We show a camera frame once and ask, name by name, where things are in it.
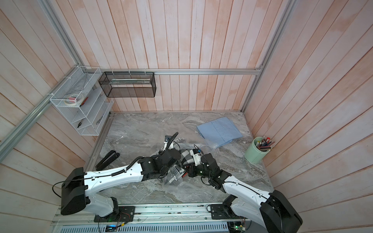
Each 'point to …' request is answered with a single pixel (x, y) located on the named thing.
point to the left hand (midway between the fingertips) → (175, 151)
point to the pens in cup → (265, 144)
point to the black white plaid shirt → (177, 172)
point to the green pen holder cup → (253, 155)
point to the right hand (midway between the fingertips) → (183, 166)
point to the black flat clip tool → (109, 158)
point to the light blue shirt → (222, 130)
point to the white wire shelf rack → (90, 117)
